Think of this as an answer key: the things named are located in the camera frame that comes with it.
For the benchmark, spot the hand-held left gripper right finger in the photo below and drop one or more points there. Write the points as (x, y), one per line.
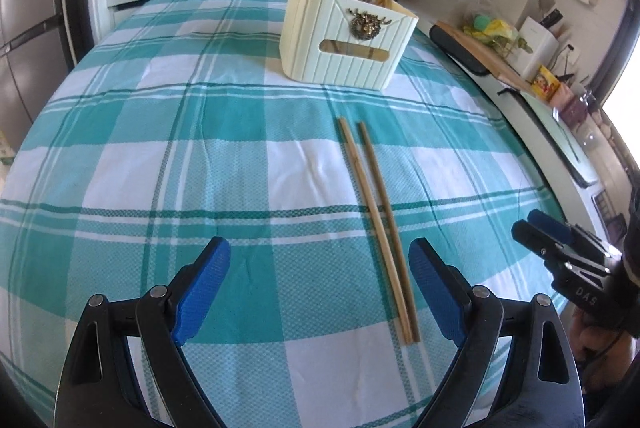
(435, 288)

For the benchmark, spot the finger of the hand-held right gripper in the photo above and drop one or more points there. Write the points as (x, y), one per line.
(550, 225)
(532, 235)

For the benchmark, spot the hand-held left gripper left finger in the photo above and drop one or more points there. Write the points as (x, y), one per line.
(202, 288)

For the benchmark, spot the cream ribbed utensil holder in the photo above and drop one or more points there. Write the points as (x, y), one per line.
(310, 38)

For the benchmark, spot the person's right hand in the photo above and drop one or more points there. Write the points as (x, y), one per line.
(595, 340)

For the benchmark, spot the pale green glass board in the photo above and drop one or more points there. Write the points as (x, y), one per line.
(555, 138)

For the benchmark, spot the teal white checked tablecloth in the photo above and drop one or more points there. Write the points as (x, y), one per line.
(175, 158)

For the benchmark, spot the yellow snack packet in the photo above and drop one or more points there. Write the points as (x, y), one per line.
(545, 83)

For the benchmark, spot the wooden cutting board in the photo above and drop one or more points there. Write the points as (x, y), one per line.
(500, 68)

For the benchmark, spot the white countertop appliance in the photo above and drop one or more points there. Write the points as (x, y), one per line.
(537, 46)

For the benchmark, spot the black pad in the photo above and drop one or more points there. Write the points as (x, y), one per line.
(457, 51)

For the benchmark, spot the black knife set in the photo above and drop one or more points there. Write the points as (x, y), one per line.
(552, 18)

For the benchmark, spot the plastic bag with green produce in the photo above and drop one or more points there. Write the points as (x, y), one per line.
(487, 26)

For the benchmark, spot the grey refrigerator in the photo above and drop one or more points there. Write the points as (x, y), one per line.
(30, 18)

